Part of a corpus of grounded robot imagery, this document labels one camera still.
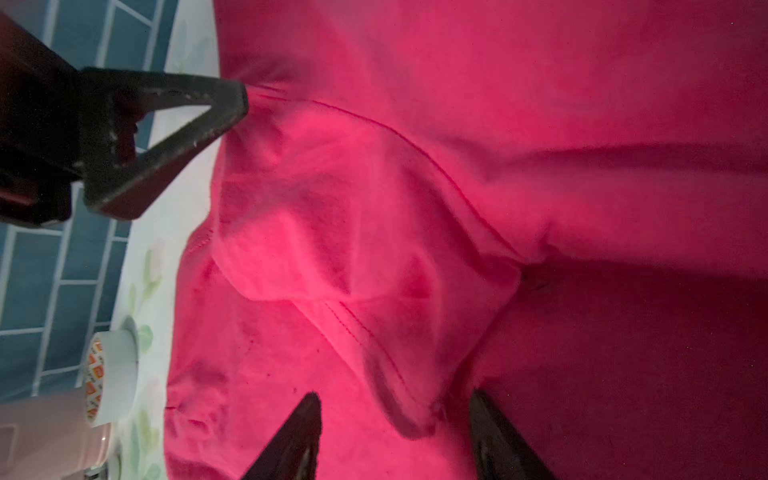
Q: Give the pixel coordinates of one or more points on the white adhesive tape roll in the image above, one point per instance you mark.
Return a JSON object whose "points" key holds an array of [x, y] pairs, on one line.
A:
{"points": [[110, 376]]}

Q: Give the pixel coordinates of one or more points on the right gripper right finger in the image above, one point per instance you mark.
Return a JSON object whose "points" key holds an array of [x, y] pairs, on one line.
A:
{"points": [[499, 450]]}

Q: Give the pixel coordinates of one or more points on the pink t shirt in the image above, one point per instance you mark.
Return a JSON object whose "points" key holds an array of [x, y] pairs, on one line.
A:
{"points": [[560, 203]]}

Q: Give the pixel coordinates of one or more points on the pink pencil cup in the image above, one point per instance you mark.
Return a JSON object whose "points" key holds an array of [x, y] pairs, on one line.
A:
{"points": [[49, 437]]}

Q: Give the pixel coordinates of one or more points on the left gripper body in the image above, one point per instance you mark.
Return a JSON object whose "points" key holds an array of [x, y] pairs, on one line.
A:
{"points": [[39, 130]]}

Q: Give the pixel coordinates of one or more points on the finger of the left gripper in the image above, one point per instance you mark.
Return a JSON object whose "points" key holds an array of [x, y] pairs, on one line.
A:
{"points": [[138, 130]]}

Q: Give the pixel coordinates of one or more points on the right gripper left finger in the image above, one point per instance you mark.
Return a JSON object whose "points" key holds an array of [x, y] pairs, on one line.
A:
{"points": [[292, 452]]}

